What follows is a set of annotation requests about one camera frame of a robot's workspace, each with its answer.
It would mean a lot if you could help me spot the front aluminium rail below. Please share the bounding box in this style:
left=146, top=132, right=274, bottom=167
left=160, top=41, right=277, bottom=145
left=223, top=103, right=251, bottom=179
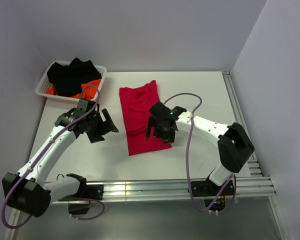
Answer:
left=47, top=179, right=276, bottom=205

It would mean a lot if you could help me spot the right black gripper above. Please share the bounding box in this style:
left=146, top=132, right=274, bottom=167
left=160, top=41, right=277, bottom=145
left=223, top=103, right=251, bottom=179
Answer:
left=145, top=115, right=176, bottom=145

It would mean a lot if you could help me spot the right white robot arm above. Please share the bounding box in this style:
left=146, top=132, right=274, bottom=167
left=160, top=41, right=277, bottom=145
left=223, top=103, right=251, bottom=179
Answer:
left=145, top=108, right=255, bottom=195

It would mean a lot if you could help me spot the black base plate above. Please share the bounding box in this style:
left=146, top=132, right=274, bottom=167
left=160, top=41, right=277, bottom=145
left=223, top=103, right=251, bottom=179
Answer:
left=190, top=180, right=235, bottom=198
left=60, top=184, right=104, bottom=202

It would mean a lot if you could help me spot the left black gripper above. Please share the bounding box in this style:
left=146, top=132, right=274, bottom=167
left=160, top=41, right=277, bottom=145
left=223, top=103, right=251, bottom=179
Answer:
left=86, top=109, right=118, bottom=143

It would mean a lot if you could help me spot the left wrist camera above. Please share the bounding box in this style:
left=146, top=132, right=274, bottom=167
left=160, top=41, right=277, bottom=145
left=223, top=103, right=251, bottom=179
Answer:
left=54, top=98, right=98, bottom=128

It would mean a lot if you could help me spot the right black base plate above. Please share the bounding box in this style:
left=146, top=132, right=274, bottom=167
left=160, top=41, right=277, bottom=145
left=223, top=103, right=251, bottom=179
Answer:
left=190, top=180, right=235, bottom=198

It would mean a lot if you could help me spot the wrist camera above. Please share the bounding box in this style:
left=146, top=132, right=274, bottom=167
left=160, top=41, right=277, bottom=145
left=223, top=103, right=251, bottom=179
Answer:
left=54, top=98, right=98, bottom=128
left=149, top=101, right=187, bottom=122

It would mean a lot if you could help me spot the orange t shirt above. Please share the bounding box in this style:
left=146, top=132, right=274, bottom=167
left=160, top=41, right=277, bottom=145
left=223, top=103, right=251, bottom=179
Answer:
left=46, top=78, right=103, bottom=100

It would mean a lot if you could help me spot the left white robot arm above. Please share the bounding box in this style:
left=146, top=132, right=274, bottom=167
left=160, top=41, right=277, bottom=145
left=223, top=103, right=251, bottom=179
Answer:
left=2, top=108, right=118, bottom=218

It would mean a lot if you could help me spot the black t shirt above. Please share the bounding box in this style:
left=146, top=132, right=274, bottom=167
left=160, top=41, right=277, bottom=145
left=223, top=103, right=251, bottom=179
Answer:
left=47, top=57, right=102, bottom=99

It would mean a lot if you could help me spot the red t shirt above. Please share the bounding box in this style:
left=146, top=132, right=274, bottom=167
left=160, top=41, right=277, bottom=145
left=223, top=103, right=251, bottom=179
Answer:
left=119, top=80, right=172, bottom=156

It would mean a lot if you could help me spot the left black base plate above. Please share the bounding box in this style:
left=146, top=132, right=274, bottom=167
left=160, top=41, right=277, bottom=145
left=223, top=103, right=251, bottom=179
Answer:
left=60, top=184, right=104, bottom=202

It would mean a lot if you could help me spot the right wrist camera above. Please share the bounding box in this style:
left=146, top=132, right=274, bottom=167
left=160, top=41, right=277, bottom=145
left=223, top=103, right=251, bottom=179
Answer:
left=149, top=101, right=187, bottom=122

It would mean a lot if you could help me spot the white plastic basket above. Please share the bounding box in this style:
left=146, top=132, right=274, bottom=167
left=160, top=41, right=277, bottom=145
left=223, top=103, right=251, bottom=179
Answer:
left=35, top=60, right=107, bottom=104

